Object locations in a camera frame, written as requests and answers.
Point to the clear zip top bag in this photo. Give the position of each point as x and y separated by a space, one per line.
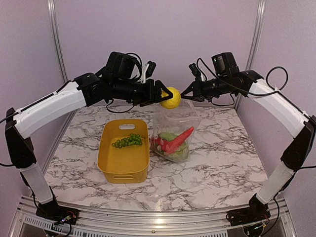
173 131

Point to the right aluminium frame post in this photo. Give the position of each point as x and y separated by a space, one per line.
256 33

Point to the aluminium frame post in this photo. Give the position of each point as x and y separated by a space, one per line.
56 39
256 33

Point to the yellow plastic basket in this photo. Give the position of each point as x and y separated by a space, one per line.
129 164

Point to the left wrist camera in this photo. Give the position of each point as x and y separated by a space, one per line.
147 71

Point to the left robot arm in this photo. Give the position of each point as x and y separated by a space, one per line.
83 91

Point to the green toy cabbage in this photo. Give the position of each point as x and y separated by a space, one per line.
180 155

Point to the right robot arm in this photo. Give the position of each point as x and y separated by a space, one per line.
300 125

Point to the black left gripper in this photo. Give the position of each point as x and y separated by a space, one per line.
153 96

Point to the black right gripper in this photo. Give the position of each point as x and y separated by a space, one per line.
196 89

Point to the green toy grapes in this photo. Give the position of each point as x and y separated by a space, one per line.
131 140

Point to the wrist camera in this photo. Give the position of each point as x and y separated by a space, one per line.
197 72
147 71

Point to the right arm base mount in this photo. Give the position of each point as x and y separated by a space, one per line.
256 211

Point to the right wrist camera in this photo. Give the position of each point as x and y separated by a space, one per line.
197 72

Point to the left aluminium frame post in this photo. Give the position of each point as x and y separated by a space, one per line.
56 39

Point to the aluminium table front rail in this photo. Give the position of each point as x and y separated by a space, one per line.
102 222

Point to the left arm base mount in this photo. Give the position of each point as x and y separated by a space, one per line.
57 213

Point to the orange toy carrot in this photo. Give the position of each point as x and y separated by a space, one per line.
175 144

